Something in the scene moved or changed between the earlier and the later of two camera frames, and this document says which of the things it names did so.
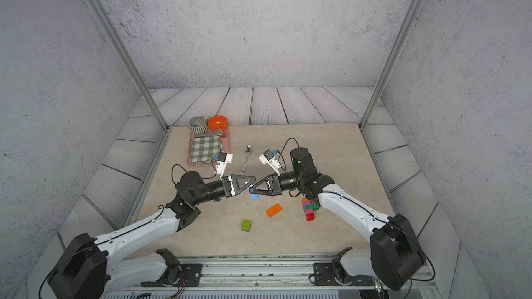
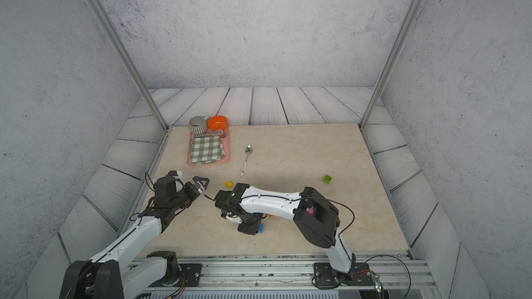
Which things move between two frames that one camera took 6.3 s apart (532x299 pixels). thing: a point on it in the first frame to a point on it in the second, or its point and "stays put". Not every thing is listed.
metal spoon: [248, 151] stays put
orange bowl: [217, 122] stays put
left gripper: [224, 185] to [195, 192]
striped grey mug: [199, 124] stays put
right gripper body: [287, 182] to [249, 225]
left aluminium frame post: [112, 30] stays put
